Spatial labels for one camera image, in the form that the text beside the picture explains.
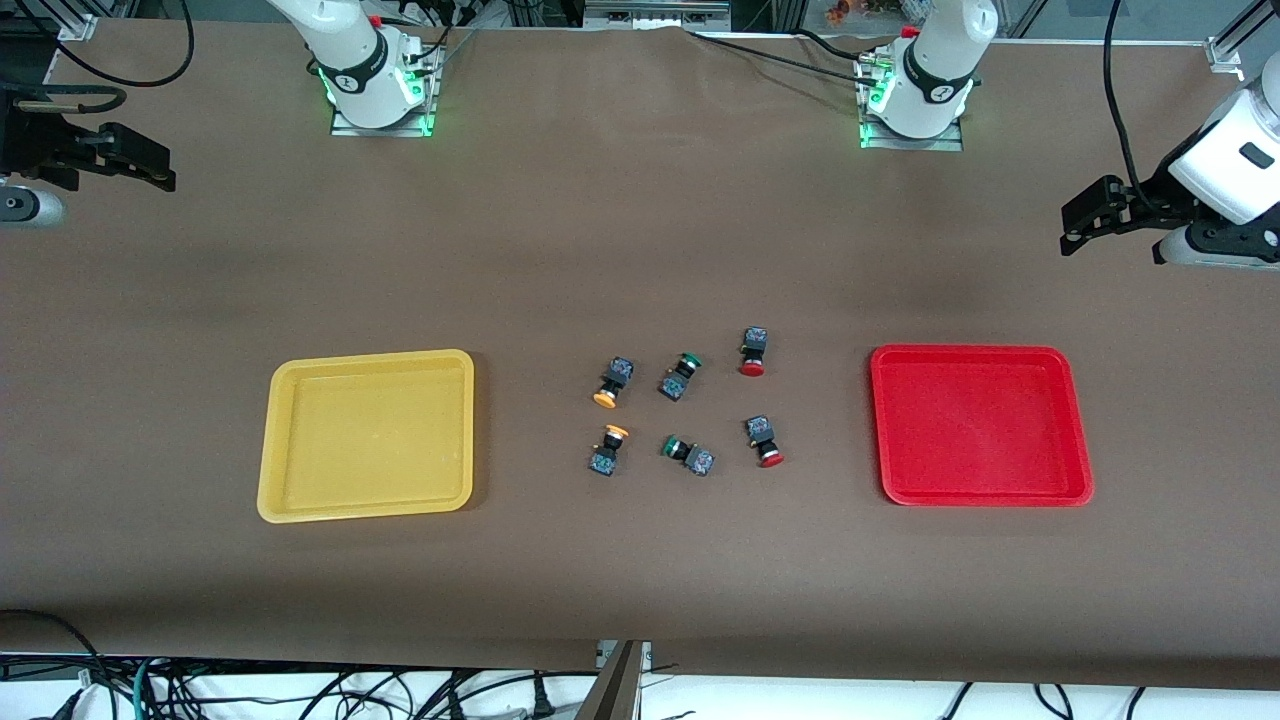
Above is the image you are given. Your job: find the yellow push button switch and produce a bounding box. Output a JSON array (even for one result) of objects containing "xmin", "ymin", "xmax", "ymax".
[
  {"xmin": 588, "ymin": 425, "xmax": 630, "ymax": 477},
  {"xmin": 593, "ymin": 356, "xmax": 637, "ymax": 409}
]

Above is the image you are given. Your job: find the red plastic tray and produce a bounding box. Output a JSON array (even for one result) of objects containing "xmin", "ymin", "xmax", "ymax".
[{"xmin": 869, "ymin": 345, "xmax": 1095, "ymax": 508}]

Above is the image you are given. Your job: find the yellow plastic tray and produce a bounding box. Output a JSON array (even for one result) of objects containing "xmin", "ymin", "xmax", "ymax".
[{"xmin": 257, "ymin": 349, "xmax": 475, "ymax": 524}]

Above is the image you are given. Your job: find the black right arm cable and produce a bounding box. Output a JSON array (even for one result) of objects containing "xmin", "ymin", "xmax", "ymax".
[{"xmin": 18, "ymin": 0, "xmax": 197, "ymax": 89}]

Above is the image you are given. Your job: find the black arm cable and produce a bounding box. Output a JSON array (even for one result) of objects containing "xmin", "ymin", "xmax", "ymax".
[
  {"xmin": 18, "ymin": 0, "xmax": 197, "ymax": 89},
  {"xmin": 1103, "ymin": 0, "xmax": 1148, "ymax": 197}
]

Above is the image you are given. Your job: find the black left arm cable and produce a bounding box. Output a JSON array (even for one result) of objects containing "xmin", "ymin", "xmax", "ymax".
[{"xmin": 1103, "ymin": 0, "xmax": 1148, "ymax": 197}]

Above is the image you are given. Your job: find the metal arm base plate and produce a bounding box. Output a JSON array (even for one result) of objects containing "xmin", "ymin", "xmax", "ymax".
[
  {"xmin": 858, "ymin": 115, "xmax": 966, "ymax": 153},
  {"xmin": 330, "ymin": 95, "xmax": 438, "ymax": 138}
]

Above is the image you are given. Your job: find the green push button switch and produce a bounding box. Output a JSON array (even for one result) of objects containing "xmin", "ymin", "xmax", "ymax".
[
  {"xmin": 661, "ymin": 435, "xmax": 716, "ymax": 478},
  {"xmin": 658, "ymin": 352, "xmax": 703, "ymax": 403}
]

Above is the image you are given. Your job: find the metal rail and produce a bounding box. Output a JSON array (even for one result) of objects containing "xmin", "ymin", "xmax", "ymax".
[{"xmin": 583, "ymin": 0, "xmax": 733, "ymax": 33}]

